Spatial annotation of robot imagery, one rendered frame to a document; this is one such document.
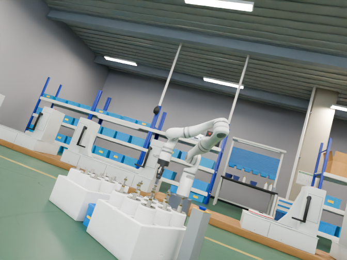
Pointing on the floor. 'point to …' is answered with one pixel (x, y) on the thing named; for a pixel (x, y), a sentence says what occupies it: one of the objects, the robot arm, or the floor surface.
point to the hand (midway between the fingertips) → (156, 181)
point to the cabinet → (282, 206)
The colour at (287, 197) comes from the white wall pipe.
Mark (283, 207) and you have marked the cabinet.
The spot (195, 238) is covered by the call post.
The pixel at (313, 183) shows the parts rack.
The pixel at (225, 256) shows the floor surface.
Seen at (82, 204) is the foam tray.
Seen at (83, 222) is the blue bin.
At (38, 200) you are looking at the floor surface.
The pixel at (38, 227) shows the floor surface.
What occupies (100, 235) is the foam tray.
